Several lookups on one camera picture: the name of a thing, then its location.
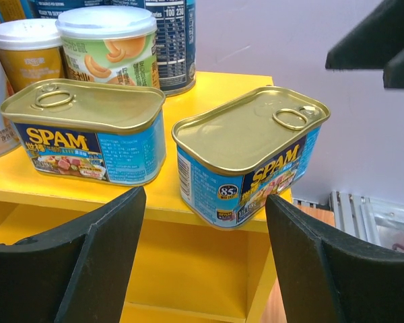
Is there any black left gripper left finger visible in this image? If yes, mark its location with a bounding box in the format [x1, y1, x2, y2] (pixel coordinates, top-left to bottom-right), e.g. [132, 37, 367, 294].
[0, 187, 146, 322]

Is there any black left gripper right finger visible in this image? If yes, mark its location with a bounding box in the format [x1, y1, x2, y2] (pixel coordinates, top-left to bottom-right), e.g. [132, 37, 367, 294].
[265, 194, 404, 322]

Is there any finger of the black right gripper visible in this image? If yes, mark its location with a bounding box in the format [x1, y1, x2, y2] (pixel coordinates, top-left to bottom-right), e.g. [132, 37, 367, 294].
[325, 0, 404, 89]

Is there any yellow wooden shelf cabinet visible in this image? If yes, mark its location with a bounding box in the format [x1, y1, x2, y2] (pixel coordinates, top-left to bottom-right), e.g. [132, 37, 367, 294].
[0, 72, 285, 322]

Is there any gold sardine tin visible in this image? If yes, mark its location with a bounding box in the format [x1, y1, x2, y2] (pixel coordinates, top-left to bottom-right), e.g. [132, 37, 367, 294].
[172, 86, 331, 229]
[1, 79, 166, 186]

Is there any blue can silver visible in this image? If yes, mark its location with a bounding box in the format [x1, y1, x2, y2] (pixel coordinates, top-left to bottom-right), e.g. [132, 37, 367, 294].
[21, 0, 196, 96]

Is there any small can white lid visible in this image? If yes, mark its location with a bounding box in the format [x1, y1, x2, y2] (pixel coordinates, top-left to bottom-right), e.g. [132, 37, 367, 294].
[0, 18, 66, 92]

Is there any yellow can white lid front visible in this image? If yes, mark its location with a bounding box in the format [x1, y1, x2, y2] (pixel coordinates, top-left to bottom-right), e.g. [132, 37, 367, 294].
[56, 5, 160, 88]

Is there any tall yellow blue can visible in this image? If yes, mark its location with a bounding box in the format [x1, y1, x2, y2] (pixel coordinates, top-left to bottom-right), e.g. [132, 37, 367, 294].
[0, 0, 26, 23]

